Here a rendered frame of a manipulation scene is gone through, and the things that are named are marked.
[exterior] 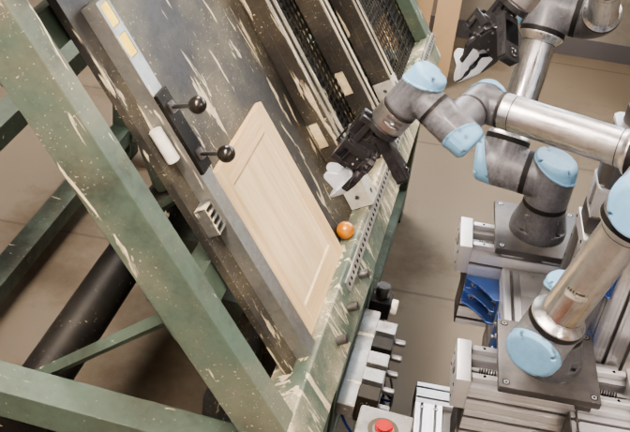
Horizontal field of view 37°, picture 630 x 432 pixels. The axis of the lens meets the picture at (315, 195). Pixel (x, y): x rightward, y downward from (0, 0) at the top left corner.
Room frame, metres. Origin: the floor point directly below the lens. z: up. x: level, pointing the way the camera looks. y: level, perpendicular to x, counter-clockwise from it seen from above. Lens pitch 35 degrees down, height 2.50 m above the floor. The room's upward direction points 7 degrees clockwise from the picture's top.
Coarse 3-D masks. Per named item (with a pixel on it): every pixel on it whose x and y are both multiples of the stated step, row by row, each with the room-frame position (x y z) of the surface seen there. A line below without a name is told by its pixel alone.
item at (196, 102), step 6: (198, 96) 1.65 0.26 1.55; (168, 102) 1.70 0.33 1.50; (192, 102) 1.63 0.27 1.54; (198, 102) 1.63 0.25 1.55; (204, 102) 1.64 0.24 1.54; (174, 108) 1.69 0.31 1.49; (180, 108) 1.68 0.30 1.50; (192, 108) 1.63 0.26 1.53; (198, 108) 1.63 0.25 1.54; (204, 108) 1.63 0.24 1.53
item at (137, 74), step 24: (96, 0) 1.74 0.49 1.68; (96, 24) 1.71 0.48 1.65; (120, 24) 1.74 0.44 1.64; (120, 48) 1.70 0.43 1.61; (120, 72) 1.70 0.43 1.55; (144, 72) 1.71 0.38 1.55; (144, 96) 1.69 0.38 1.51; (192, 168) 1.67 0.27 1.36; (216, 192) 1.68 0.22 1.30; (240, 240) 1.65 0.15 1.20; (240, 264) 1.65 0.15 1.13; (264, 264) 1.68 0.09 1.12; (264, 288) 1.64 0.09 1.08; (288, 312) 1.65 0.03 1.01; (288, 336) 1.63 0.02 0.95
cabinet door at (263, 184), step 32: (256, 128) 2.01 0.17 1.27; (256, 160) 1.94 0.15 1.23; (288, 160) 2.06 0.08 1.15; (256, 192) 1.86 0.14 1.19; (288, 192) 1.98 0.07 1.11; (256, 224) 1.78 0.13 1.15; (288, 224) 1.90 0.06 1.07; (320, 224) 2.03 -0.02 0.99; (288, 256) 1.82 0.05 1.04; (320, 256) 1.94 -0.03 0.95; (288, 288) 1.74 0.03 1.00; (320, 288) 1.85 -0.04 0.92
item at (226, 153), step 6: (228, 144) 1.64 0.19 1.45; (198, 150) 1.69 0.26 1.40; (222, 150) 1.62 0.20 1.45; (228, 150) 1.62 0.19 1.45; (234, 150) 1.64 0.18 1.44; (198, 156) 1.69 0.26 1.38; (204, 156) 1.69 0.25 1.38; (222, 156) 1.61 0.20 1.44; (228, 156) 1.62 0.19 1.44; (234, 156) 1.63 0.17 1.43; (228, 162) 1.62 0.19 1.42
